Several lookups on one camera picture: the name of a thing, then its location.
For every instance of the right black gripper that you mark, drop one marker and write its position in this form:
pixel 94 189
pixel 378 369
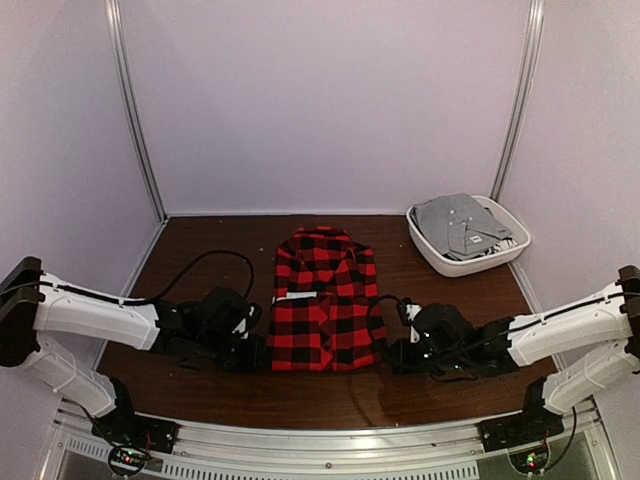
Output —
pixel 403 364

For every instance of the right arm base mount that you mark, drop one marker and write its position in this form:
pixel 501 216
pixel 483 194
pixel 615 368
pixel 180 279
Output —
pixel 533 424

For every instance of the white plastic tub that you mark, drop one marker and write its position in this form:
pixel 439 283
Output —
pixel 453 269

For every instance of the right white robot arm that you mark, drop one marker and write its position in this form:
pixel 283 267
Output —
pixel 607 321

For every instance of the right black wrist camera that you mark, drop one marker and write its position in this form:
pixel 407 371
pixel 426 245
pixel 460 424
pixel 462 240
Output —
pixel 438 328

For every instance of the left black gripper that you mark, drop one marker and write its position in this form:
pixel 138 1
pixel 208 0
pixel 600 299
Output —
pixel 250 362

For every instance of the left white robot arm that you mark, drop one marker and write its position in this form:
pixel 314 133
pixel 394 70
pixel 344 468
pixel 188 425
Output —
pixel 35 304

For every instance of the grey button shirt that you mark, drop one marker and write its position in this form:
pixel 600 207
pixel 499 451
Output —
pixel 457 226

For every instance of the red black plaid shirt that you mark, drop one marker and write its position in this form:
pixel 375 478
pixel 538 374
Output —
pixel 322 317

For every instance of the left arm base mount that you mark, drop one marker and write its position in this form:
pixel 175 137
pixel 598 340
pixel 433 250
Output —
pixel 124 426

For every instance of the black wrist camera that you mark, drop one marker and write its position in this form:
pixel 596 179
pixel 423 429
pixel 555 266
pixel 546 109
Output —
pixel 225 313
pixel 438 328

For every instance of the aluminium front rail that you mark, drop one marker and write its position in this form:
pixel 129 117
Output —
pixel 449 450

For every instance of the right aluminium frame post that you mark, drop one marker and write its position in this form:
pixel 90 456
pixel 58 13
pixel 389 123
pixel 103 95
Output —
pixel 528 66

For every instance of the aluminium frame post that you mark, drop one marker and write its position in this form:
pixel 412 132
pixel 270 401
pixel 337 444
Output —
pixel 528 66
pixel 118 43

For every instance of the black white printed shirt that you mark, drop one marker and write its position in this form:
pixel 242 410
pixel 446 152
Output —
pixel 504 245

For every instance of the left aluminium frame post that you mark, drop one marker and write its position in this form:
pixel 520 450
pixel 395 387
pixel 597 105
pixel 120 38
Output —
pixel 118 43

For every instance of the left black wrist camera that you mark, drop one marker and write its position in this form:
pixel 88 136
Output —
pixel 225 313

